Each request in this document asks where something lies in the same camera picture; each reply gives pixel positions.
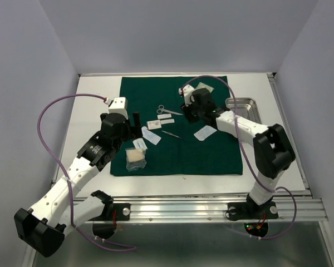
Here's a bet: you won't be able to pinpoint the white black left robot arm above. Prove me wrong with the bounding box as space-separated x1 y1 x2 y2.
14 112 142 258

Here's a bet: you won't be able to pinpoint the long white blue pouch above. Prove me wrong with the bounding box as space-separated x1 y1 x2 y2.
141 126 161 145

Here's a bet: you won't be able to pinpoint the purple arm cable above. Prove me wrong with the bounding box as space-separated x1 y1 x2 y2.
179 75 297 241
37 94 137 253

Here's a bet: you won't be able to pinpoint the steel scalpel handle short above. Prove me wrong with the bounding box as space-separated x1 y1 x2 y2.
162 130 181 139

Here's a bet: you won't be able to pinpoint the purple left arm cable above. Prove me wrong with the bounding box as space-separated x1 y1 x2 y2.
37 94 137 253

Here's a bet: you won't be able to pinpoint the stainless steel instrument tray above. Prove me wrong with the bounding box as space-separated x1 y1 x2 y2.
225 97 262 124

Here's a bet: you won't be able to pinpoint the curved steel scissors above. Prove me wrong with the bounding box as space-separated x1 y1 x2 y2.
156 105 183 116

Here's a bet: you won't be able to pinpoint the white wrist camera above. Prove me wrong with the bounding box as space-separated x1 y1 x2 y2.
108 97 128 119
178 85 195 106

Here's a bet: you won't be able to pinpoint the aluminium front rail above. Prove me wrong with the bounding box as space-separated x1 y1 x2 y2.
114 193 328 224

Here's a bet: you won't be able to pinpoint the small suture needle packet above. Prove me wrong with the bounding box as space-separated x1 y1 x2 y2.
147 120 162 131

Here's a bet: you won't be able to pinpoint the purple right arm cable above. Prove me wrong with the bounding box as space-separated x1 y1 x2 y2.
179 75 297 241

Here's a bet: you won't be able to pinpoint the clear bag beige gauze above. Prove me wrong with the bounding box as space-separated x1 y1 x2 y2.
125 148 147 171

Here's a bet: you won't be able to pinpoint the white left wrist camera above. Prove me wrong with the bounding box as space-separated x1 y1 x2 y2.
108 97 128 119

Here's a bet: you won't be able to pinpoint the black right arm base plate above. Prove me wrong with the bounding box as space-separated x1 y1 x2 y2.
225 201 279 221

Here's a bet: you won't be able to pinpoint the green printed gauze packet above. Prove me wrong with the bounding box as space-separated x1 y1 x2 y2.
195 82 214 93

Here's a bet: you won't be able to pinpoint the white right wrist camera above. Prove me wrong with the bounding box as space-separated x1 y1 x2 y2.
178 85 195 106

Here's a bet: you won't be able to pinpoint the small white blue packet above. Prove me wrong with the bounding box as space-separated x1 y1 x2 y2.
132 138 148 150

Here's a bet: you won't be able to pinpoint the white paper strip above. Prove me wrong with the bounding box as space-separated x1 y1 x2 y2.
157 113 172 120
160 118 175 125

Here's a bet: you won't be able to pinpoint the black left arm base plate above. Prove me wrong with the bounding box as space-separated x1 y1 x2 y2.
91 203 131 222

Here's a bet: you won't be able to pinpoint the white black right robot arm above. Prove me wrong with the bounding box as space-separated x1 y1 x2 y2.
178 85 296 217

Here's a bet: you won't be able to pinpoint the green surgical drape cloth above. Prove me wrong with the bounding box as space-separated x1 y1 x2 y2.
110 76 243 176

